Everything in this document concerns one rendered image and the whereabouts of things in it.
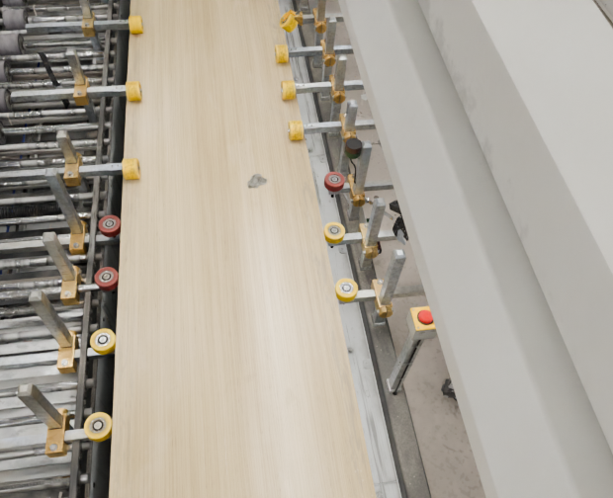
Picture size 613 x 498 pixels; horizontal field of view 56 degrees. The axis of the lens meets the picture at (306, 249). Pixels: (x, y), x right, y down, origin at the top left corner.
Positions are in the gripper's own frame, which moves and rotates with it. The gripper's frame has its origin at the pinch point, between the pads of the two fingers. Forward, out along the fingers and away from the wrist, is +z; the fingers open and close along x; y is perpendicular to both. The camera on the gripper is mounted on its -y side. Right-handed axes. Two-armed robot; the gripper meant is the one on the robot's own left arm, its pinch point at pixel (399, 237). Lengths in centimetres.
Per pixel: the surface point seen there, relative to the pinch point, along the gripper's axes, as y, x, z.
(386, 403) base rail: 47, -33, 20
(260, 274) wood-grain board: -8, -54, -1
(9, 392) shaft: -9, -142, 7
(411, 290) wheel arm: 19.2, -6.8, 4.5
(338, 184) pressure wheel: -31.8, -8.4, -2.1
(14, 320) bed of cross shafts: -41, -137, 16
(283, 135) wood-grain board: -66, -16, -2
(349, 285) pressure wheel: 9.9, -28.1, -1.2
